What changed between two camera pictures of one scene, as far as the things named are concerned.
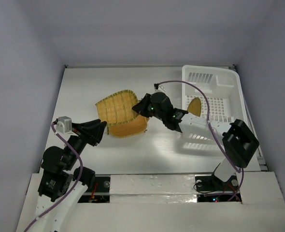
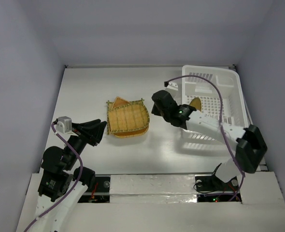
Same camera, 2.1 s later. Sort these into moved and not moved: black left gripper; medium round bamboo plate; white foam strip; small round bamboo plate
Moved: medium round bamboo plate
Not moved: black left gripper; white foam strip; small round bamboo plate
